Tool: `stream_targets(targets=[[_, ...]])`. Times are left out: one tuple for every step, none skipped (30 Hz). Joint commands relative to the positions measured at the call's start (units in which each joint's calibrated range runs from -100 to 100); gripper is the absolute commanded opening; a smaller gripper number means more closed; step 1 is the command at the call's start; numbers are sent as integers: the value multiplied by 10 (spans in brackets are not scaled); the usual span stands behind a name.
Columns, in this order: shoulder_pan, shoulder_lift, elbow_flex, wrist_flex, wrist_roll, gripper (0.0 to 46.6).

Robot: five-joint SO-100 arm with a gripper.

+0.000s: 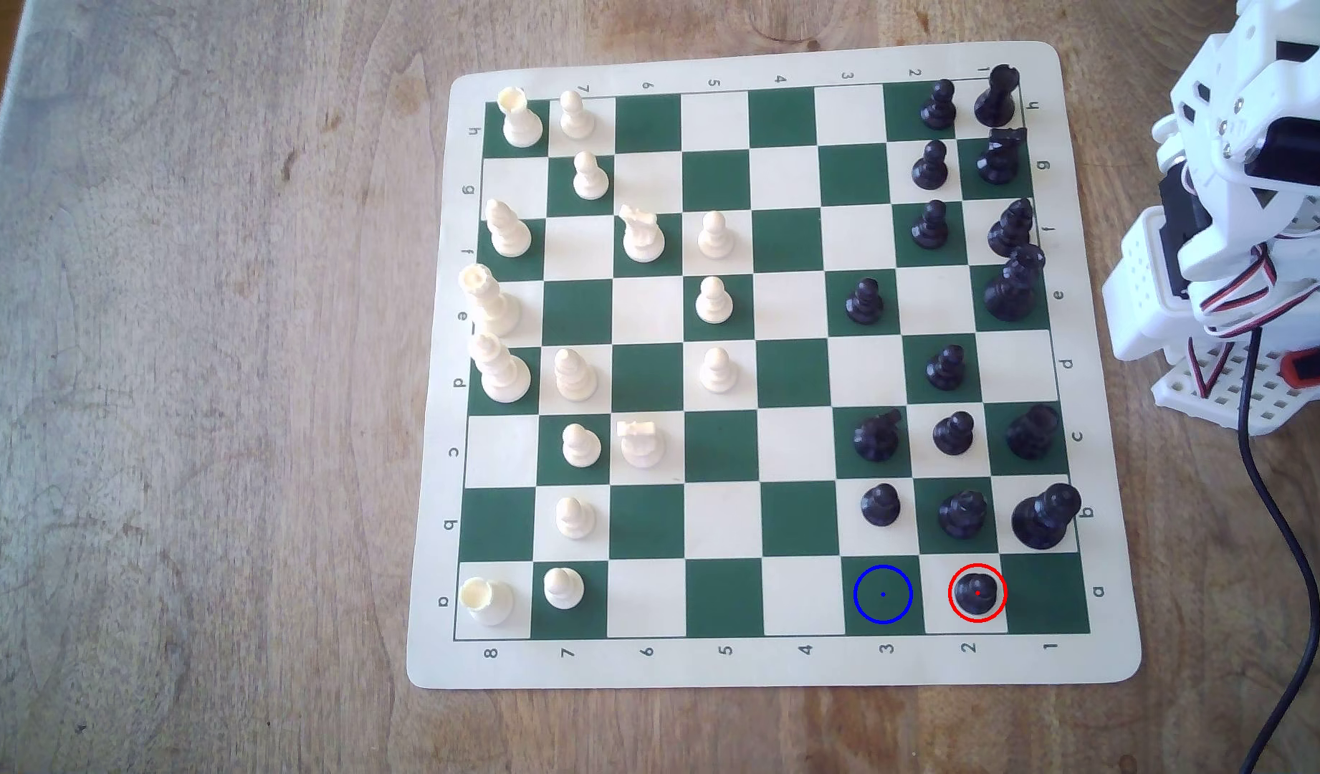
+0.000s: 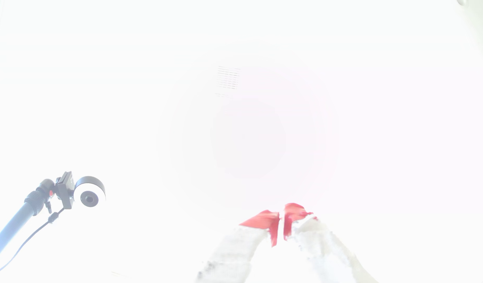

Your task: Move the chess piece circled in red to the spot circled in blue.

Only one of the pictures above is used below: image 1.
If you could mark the black chess pawn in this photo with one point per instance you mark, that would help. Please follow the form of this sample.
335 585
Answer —
864 303
930 226
881 505
938 108
954 433
977 595
947 369
930 167

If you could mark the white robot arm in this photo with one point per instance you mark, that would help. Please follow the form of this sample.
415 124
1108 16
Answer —
1210 97

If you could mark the white chess pawn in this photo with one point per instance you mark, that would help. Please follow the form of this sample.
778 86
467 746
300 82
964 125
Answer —
576 115
713 302
582 446
717 371
563 588
715 237
590 177
575 519

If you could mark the white chess knight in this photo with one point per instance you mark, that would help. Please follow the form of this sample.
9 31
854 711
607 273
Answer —
642 237
641 444

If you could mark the white chess queen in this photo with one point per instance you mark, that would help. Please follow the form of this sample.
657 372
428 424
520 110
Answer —
499 371

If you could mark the green and white chess mat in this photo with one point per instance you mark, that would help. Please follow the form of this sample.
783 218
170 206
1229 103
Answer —
724 586

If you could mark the white chess bishop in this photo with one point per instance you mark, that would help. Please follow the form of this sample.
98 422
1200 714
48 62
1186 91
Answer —
507 230

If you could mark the black chess knight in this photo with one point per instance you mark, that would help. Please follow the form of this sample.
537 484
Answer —
876 436
1001 158

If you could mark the white chess rook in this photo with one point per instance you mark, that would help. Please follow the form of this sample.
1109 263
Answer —
521 120
487 602

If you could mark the black chess king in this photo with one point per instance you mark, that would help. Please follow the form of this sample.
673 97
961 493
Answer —
1013 288

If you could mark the black chess bishop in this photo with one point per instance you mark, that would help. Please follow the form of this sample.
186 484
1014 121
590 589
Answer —
1012 229
1033 432

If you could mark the black chess queen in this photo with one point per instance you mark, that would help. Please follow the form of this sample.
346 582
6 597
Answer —
1044 518

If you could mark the white pawn left middle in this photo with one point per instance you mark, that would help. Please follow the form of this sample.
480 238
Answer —
574 377

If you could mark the red and black table clamp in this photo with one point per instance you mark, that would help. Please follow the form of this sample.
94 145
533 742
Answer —
1310 369

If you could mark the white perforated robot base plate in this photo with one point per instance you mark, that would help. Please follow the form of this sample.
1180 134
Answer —
1278 406

